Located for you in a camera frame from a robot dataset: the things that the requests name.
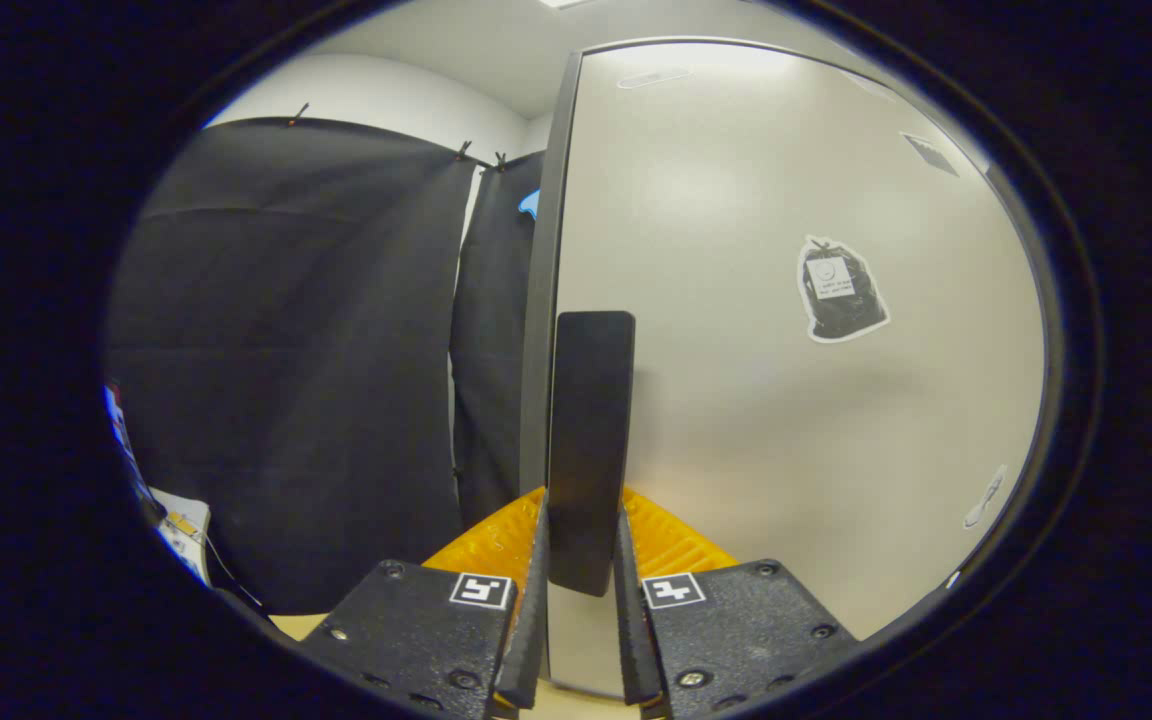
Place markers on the beige cabinet door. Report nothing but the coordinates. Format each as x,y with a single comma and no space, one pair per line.
736,420

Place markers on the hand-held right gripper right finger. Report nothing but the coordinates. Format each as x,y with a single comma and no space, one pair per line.
628,630

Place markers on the white and blue equipment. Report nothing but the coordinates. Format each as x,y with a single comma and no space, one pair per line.
176,525

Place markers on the black backdrop cloth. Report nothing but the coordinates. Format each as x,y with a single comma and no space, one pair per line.
286,350

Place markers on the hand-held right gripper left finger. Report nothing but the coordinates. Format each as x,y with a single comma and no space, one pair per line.
533,620

